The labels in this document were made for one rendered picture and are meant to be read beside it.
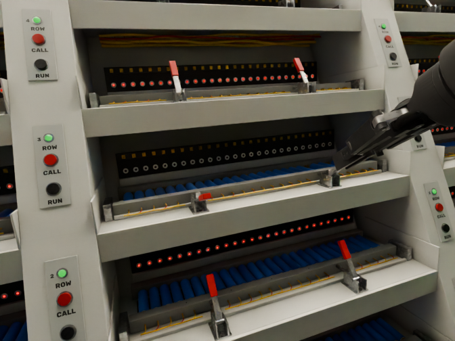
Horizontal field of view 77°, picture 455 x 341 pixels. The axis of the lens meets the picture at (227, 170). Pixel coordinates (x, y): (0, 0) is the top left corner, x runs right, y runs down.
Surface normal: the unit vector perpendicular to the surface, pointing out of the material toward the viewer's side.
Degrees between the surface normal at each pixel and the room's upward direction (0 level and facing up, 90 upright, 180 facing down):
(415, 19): 111
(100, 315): 90
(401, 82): 90
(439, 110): 122
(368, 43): 90
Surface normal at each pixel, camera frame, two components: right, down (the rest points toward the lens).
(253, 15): 0.32, 0.17
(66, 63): 0.27, -0.20
